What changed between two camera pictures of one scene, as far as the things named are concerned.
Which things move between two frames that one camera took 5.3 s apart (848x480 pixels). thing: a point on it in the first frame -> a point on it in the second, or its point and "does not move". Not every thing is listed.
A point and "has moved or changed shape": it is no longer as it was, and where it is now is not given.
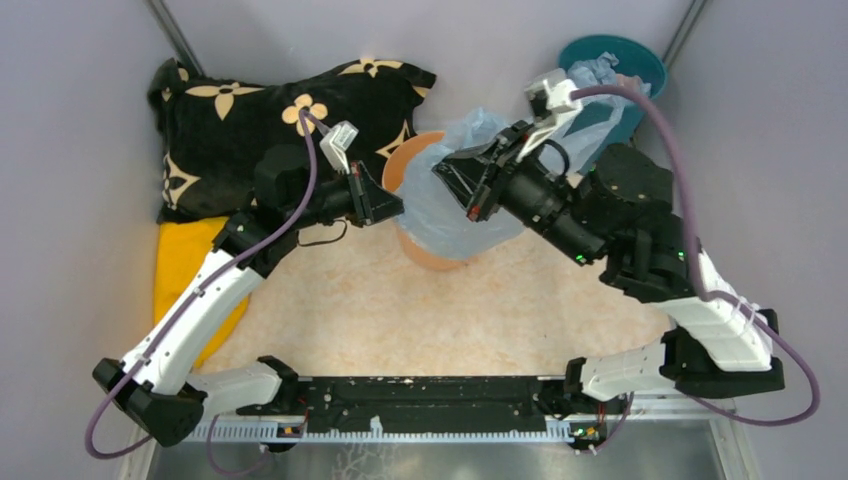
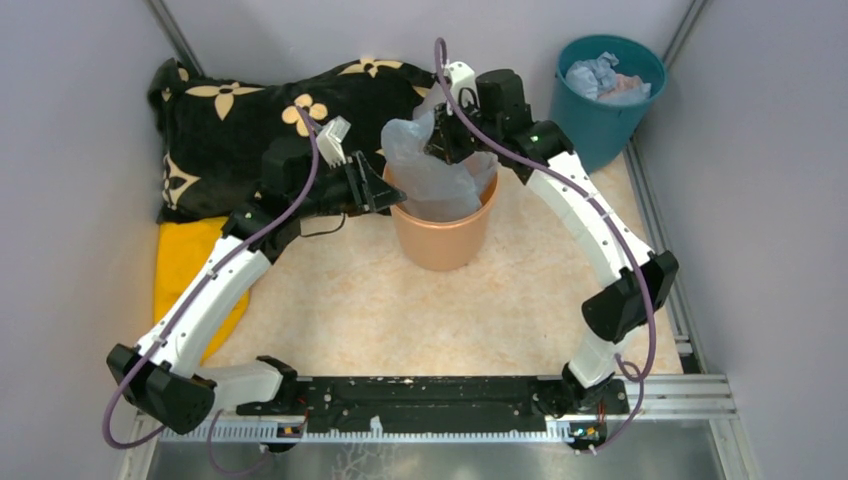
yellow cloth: (182, 245) does not move
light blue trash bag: (433, 220) has moved or changed shape
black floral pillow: (211, 132) does not move
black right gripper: (477, 177) -> (442, 142)
